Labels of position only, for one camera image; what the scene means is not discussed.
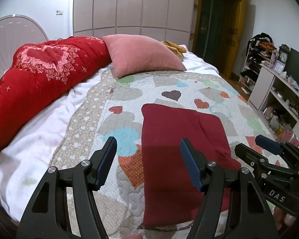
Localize dark red garment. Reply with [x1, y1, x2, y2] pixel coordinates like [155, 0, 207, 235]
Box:
[141, 104, 241, 228]

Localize person's right hand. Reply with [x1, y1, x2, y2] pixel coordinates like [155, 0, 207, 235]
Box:
[273, 207, 297, 230]

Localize white shelf unit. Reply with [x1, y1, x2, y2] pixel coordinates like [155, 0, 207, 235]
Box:
[248, 67, 299, 141]

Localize white fluffy blanket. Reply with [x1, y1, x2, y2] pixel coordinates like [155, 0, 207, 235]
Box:
[0, 44, 220, 222]

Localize dark green board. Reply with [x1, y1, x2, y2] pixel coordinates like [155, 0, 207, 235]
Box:
[285, 48, 299, 86]

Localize small desk clock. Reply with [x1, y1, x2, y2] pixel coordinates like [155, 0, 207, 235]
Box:
[278, 44, 291, 64]

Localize cluttered shoe rack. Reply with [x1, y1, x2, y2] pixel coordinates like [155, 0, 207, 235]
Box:
[238, 32, 276, 97]

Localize heart patterned quilt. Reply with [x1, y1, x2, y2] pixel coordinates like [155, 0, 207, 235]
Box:
[48, 69, 290, 239]

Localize yellow cloth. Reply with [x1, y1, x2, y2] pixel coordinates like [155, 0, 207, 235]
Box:
[161, 40, 187, 61]

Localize dark wooden door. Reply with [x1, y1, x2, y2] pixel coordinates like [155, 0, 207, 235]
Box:
[191, 0, 247, 79]

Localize red floral comforter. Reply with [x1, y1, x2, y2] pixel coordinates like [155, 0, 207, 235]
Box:
[0, 36, 111, 152]

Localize white wardrobe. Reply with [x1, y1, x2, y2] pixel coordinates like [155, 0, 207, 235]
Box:
[73, 0, 194, 46]

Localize white round headboard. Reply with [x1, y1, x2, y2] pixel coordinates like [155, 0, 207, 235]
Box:
[0, 14, 48, 78]

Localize white picture frame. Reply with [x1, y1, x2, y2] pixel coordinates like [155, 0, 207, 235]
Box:
[272, 59, 285, 74]

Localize pink corduroy pillow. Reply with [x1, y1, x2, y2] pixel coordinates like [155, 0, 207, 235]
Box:
[102, 34, 186, 78]

